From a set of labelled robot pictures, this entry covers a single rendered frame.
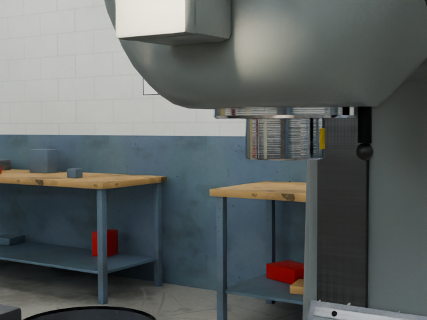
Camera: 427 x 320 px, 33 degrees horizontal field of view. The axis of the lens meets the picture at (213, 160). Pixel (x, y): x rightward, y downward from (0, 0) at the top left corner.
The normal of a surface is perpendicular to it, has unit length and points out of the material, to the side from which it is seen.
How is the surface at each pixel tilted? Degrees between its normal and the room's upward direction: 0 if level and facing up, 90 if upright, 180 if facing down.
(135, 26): 90
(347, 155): 90
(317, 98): 147
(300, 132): 90
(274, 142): 90
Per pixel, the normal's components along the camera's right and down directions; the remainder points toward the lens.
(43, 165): -0.59, 0.04
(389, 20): 0.58, 0.48
